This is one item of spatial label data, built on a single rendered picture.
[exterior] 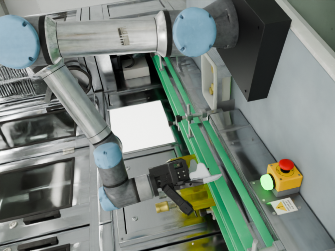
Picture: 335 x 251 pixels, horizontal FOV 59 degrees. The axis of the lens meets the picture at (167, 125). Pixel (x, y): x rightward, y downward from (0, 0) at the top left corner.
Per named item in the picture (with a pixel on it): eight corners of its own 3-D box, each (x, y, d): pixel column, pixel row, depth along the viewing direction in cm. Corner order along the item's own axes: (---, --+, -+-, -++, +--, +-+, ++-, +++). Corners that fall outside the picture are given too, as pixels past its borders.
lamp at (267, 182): (267, 180, 89) (257, 183, 89) (268, 170, 86) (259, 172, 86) (274, 191, 85) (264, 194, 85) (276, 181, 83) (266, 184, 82)
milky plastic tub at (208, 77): (219, 90, 141) (201, 93, 140) (220, 45, 127) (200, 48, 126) (233, 110, 127) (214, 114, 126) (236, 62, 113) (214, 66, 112)
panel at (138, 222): (162, 102, 185) (107, 112, 181) (162, 98, 183) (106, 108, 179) (208, 226, 114) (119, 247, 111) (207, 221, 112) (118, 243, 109)
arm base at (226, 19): (221, -11, 93) (190, -5, 92) (241, 10, 83) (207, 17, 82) (219, 33, 104) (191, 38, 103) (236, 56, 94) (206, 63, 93)
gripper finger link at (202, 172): (214, 160, 82) (184, 166, 86) (220, 181, 82) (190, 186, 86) (217, 158, 84) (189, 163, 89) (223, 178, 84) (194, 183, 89)
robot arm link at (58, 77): (7, 34, 88) (102, 161, 104) (-7, 33, 77) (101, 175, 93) (41, 13, 88) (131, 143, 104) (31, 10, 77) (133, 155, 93)
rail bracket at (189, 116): (205, 131, 129) (177, 137, 128) (204, 98, 119) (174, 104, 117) (207, 135, 127) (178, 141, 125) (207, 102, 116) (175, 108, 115)
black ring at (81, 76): (95, 90, 198) (63, 96, 196) (87, 61, 185) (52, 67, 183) (95, 94, 195) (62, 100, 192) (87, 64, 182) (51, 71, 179)
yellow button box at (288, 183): (287, 175, 91) (264, 180, 91) (291, 157, 87) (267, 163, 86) (300, 192, 86) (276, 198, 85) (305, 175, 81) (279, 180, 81)
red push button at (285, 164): (274, 167, 86) (276, 159, 83) (287, 164, 86) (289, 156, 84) (281, 177, 82) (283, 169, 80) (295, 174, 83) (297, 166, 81)
